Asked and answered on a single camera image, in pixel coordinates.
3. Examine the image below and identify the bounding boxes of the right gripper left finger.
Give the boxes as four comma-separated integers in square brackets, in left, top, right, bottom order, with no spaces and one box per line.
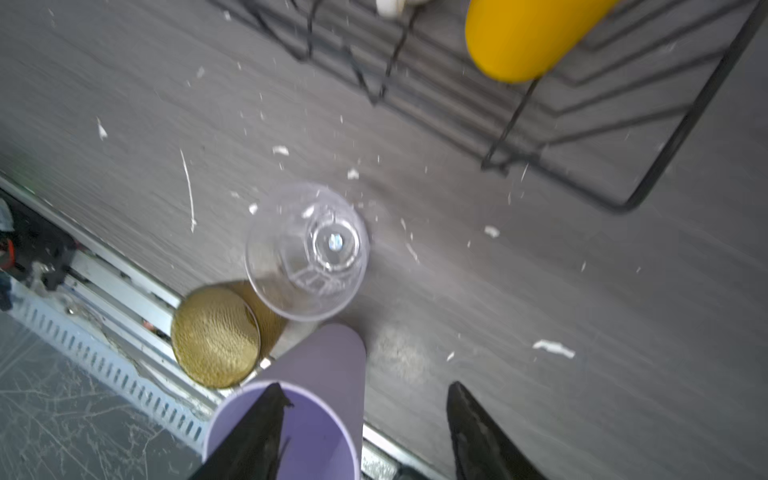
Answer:
[191,382,293,480]

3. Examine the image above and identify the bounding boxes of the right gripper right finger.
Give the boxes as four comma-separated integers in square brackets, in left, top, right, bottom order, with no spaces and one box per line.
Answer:
[446,381,546,480]

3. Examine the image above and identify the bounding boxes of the purple plastic cup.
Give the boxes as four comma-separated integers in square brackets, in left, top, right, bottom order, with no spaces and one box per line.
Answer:
[202,323,367,479]

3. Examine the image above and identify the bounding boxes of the yellow mug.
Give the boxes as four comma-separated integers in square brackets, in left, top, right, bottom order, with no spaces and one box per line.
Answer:
[465,0,616,83]

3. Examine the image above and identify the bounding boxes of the red inside white mug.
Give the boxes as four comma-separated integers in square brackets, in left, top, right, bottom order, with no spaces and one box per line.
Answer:
[375,0,430,20]

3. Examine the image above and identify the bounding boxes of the olive brown glass cup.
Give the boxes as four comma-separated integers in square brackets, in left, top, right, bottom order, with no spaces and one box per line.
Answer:
[171,280,288,389]

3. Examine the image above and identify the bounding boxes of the clear glass cup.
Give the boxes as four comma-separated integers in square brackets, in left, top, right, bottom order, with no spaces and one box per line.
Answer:
[245,182,370,322]

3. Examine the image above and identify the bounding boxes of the white cable duct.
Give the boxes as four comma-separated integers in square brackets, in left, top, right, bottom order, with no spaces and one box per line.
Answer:
[9,280,207,455]

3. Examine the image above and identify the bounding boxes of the black wire dish rack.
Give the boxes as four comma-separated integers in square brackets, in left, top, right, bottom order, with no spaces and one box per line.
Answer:
[219,1,767,213]

